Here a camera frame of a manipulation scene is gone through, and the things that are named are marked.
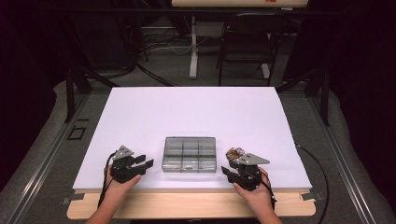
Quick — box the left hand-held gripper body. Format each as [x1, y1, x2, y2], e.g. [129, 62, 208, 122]
[110, 145, 148, 184]

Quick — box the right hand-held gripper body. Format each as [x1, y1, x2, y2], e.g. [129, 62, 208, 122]
[232, 152, 271, 191]

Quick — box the gold wire jewellery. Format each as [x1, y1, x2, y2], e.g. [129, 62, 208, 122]
[226, 147, 247, 161]

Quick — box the clear grey compartment box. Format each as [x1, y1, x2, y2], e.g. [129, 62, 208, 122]
[162, 136, 218, 174]

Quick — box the person's left hand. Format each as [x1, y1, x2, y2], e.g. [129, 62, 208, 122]
[104, 164, 143, 200]

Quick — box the person's right hand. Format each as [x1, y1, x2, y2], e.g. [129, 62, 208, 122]
[233, 167, 276, 216]

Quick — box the black folding chair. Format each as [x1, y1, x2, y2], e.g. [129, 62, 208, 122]
[217, 12, 289, 87]

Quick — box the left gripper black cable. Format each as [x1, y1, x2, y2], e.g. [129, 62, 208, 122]
[97, 152, 117, 209]

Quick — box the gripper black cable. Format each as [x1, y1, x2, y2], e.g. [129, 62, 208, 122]
[97, 152, 117, 209]
[248, 169, 277, 211]

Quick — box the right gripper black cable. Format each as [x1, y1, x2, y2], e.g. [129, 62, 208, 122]
[248, 169, 277, 211]

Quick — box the metal table bracket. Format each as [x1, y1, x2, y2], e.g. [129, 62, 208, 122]
[61, 192, 86, 205]
[300, 191, 325, 202]

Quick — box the aluminium floor rail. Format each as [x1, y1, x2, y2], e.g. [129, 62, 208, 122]
[306, 92, 379, 224]
[6, 92, 92, 224]

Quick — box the thick black floor cable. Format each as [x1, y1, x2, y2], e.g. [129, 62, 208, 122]
[136, 62, 179, 88]

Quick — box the black metal frame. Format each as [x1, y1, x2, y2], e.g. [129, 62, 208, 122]
[64, 18, 120, 124]
[275, 66, 331, 127]

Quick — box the bundle of floor cables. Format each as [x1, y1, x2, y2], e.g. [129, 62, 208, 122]
[136, 31, 200, 57]

